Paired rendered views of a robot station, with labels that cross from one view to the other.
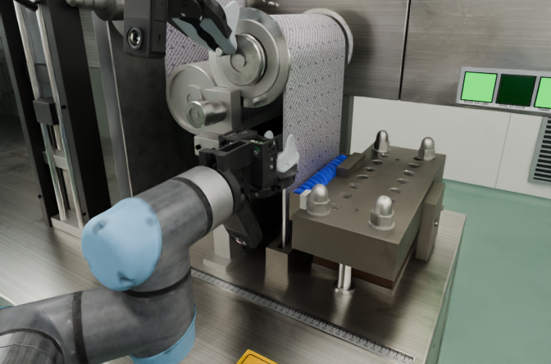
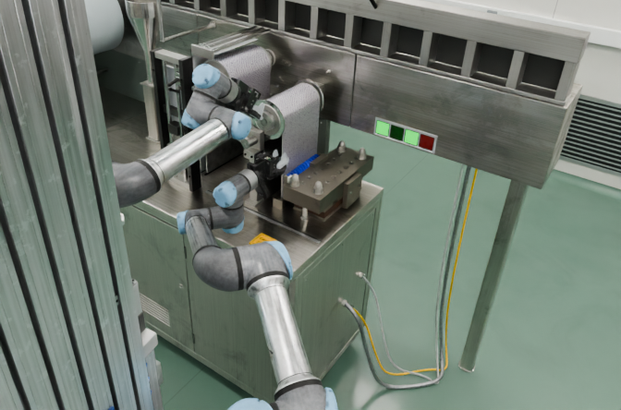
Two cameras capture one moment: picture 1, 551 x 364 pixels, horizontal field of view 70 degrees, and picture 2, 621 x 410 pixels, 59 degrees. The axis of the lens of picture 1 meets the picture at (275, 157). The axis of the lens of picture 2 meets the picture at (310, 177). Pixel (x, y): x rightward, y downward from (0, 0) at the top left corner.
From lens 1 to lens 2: 1.39 m
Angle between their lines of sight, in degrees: 11
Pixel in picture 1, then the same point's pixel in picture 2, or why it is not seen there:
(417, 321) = (329, 231)
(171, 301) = (237, 211)
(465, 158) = not seen: hidden behind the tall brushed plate
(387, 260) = (316, 206)
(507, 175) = not seen: hidden behind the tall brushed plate
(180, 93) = not seen: hidden behind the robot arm
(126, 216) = (227, 186)
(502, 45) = (391, 111)
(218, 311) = (250, 222)
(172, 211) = (239, 186)
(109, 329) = (219, 218)
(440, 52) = (367, 108)
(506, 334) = (460, 272)
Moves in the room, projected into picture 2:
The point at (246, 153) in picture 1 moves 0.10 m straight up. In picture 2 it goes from (263, 163) to (263, 138)
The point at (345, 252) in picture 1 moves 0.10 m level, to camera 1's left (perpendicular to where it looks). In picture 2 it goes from (302, 202) to (274, 200)
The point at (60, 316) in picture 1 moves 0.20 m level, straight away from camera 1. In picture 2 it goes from (205, 213) to (184, 185)
